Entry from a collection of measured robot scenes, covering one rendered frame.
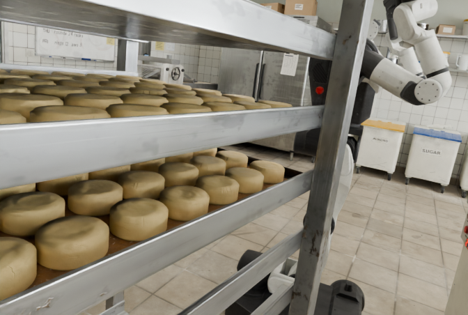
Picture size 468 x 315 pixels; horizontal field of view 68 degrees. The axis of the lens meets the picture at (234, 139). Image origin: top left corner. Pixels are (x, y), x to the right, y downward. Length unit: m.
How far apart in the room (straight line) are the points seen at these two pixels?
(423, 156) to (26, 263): 4.96
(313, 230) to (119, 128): 0.36
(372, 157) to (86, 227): 4.92
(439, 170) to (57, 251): 4.99
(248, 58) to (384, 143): 2.25
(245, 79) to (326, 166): 4.81
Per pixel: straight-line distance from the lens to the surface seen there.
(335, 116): 0.47
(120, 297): 0.94
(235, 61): 5.36
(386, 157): 5.11
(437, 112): 5.68
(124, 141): 0.22
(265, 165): 0.49
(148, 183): 0.38
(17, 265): 0.26
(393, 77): 1.29
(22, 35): 4.41
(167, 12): 0.23
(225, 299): 0.39
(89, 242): 0.27
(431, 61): 1.27
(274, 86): 5.09
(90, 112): 0.26
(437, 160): 5.10
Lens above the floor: 1.28
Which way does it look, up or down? 12 degrees down
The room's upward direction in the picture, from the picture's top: 7 degrees clockwise
